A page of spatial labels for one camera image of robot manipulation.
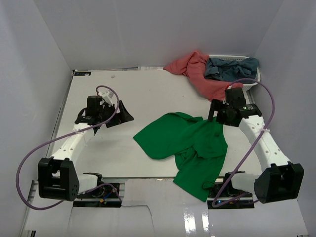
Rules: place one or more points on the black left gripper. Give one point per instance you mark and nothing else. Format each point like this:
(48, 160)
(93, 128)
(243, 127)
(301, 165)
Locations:
(122, 117)

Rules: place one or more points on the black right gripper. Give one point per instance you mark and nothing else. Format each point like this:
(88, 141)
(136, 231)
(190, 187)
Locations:
(216, 106)

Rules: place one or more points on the green t shirt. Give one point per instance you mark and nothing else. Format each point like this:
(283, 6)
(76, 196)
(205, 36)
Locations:
(198, 146)

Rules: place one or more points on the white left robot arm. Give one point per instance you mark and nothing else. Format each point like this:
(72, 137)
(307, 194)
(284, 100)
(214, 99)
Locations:
(57, 176)

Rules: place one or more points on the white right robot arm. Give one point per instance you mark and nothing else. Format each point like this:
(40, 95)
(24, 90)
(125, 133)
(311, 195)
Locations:
(280, 179)

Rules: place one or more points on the white plastic laundry basket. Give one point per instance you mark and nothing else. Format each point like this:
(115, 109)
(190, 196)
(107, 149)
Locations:
(247, 82)

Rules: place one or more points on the dark blue t shirt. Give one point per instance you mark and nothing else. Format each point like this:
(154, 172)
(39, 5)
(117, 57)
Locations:
(231, 70)

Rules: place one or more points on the salmon pink t shirt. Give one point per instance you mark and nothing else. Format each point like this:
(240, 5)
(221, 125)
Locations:
(193, 66)

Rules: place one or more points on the black label sticker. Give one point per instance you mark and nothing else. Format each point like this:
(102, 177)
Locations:
(76, 74)

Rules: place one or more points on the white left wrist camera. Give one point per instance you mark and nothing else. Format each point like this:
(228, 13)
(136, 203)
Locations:
(107, 96)

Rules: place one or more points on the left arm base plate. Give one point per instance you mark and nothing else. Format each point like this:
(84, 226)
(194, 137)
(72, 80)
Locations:
(104, 197)

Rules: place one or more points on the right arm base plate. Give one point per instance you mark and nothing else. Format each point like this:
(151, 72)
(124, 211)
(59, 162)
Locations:
(241, 199)

